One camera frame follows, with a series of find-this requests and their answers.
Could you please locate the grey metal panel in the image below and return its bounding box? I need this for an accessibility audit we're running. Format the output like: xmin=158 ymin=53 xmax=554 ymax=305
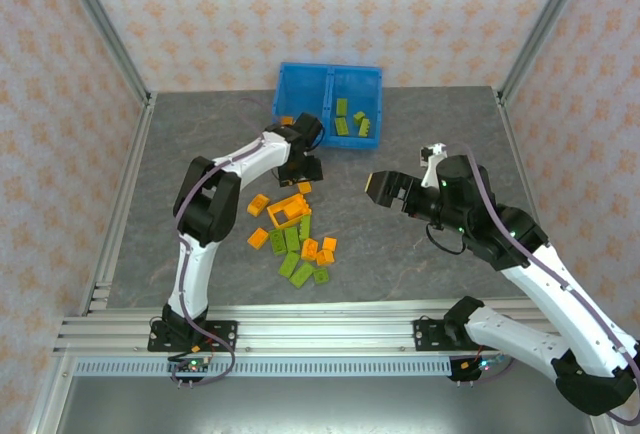
xmin=49 ymin=376 xmax=601 ymax=434

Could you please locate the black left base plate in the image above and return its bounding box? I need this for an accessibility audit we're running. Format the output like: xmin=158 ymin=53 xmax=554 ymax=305
xmin=147 ymin=320 xmax=239 ymax=354

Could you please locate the aluminium cross beam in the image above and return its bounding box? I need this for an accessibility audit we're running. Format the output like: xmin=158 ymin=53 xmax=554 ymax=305
xmin=52 ymin=303 xmax=601 ymax=358

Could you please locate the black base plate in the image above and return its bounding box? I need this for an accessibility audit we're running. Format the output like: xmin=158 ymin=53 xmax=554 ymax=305
xmin=147 ymin=320 xmax=239 ymax=354
xmin=413 ymin=318 xmax=504 ymax=354

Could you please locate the slotted grey cable duct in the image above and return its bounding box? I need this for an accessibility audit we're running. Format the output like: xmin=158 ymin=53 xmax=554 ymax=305
xmin=73 ymin=359 xmax=454 ymax=379

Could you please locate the aluminium lower frame post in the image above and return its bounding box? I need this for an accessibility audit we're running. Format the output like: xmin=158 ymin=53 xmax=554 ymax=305
xmin=589 ymin=411 xmax=621 ymax=434
xmin=27 ymin=356 xmax=79 ymax=434

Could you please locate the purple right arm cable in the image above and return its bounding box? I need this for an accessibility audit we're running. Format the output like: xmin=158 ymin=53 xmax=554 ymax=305
xmin=459 ymin=143 xmax=640 ymax=428

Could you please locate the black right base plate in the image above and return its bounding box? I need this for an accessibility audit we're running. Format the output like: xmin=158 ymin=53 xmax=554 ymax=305
xmin=413 ymin=318 xmax=504 ymax=354

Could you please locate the aluminium frame post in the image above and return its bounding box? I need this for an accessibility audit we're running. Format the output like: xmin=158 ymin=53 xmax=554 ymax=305
xmin=52 ymin=0 xmax=154 ymax=108
xmin=27 ymin=356 xmax=79 ymax=434
xmin=497 ymin=0 xmax=599 ymax=105
xmin=589 ymin=411 xmax=621 ymax=434

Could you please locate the aluminium table side rail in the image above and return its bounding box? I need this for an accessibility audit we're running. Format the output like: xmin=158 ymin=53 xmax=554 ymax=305
xmin=79 ymin=92 xmax=159 ymax=316
xmin=494 ymin=87 xmax=541 ymax=220

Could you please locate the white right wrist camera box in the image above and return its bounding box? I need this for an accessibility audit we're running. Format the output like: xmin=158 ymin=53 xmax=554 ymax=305
xmin=418 ymin=142 xmax=449 ymax=188

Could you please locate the blue plastic bin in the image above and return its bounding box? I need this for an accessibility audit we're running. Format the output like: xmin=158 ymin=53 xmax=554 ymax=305
xmin=327 ymin=64 xmax=384 ymax=151
xmin=271 ymin=61 xmax=334 ymax=148

